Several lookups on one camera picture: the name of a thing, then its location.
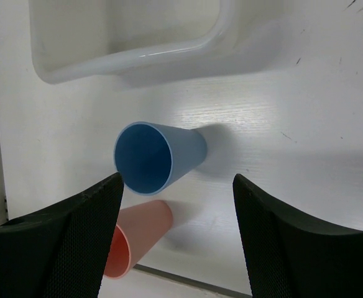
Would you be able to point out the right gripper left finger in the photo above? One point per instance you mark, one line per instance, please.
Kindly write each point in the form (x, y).
(61, 250)

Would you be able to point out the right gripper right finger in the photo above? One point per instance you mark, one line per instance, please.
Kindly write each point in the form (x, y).
(290, 253)

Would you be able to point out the pink plastic cup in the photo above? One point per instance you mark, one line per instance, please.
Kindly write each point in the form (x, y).
(138, 229)

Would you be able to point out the blue plastic cup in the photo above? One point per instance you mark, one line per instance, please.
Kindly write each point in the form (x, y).
(150, 157)

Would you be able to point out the white plastic bin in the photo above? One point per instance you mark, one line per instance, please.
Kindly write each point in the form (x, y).
(78, 39)

